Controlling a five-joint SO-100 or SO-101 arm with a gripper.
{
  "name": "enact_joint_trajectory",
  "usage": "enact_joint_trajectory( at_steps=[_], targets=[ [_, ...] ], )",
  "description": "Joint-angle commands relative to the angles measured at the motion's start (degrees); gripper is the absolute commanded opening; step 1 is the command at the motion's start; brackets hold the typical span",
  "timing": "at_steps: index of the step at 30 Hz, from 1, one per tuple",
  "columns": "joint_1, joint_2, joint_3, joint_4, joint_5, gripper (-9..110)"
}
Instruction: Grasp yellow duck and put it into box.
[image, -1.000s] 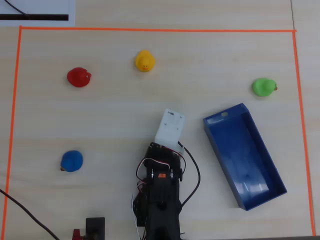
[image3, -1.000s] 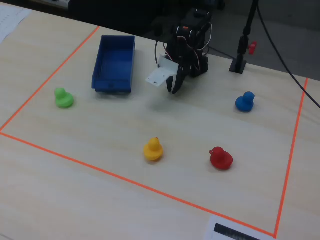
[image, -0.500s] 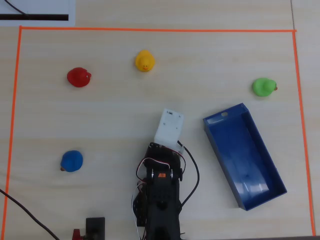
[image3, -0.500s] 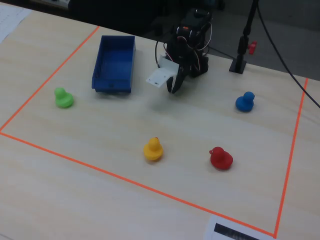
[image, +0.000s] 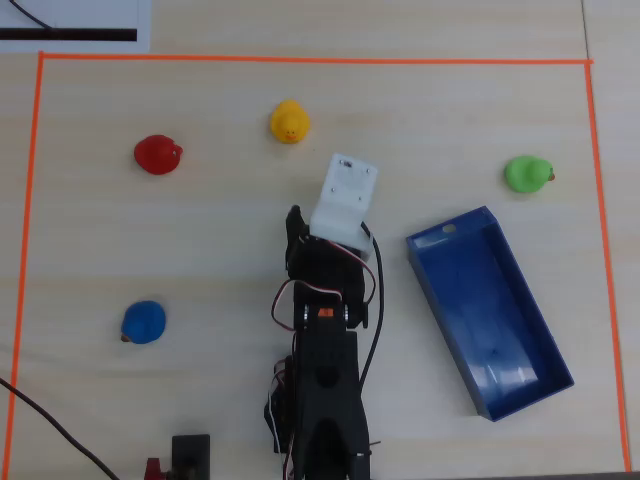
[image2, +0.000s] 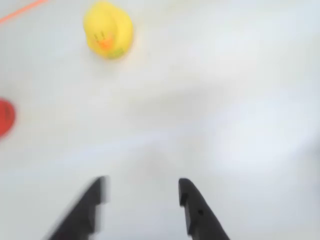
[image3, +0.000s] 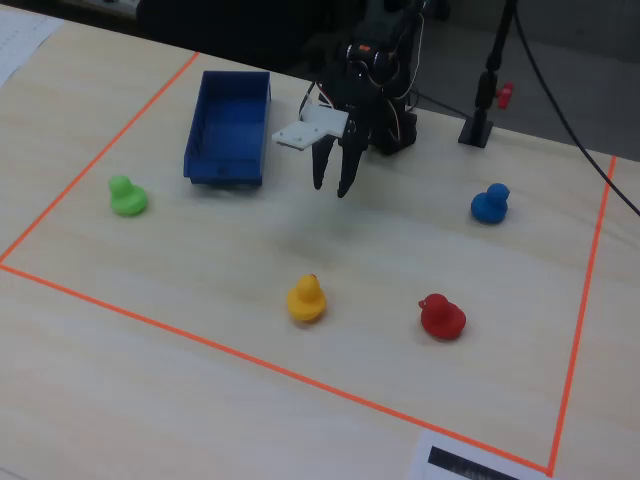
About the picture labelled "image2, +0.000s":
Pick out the orange tape strip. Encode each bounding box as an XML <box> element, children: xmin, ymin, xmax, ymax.
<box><xmin>0</xmin><ymin>0</ymin><xmax>49</xmax><ymax>25</ymax></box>

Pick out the red rubber duck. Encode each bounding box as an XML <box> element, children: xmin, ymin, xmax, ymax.
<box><xmin>0</xmin><ymin>98</ymin><xmax>17</xmax><ymax>138</ymax></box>

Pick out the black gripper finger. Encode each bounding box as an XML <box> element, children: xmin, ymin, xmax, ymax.
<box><xmin>178</xmin><ymin>177</ymin><xmax>231</xmax><ymax>240</ymax></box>
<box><xmin>42</xmin><ymin>175</ymin><xmax>111</xmax><ymax>240</ymax></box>

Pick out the yellow rubber duck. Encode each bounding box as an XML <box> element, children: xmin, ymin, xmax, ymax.
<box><xmin>82</xmin><ymin>1</ymin><xmax>134</xmax><ymax>60</ymax></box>

